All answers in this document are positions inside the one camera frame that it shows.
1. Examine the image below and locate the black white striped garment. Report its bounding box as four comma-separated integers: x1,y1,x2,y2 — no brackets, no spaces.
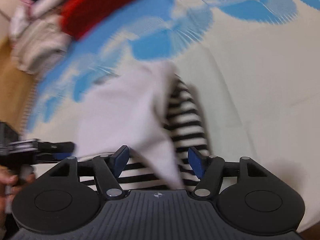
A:
75,61,208,191

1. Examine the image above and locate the person's left hand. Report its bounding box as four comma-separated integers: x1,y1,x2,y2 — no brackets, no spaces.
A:
1,166,36,217

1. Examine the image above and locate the grey folded blanket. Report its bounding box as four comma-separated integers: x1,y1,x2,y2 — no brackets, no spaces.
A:
9,0,72,75

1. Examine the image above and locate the blue white patterned bedsheet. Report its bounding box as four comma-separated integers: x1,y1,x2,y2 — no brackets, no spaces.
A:
25,0,319,231

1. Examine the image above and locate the red knitted garment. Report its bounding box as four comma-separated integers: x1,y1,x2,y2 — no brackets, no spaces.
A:
61,0,133,40

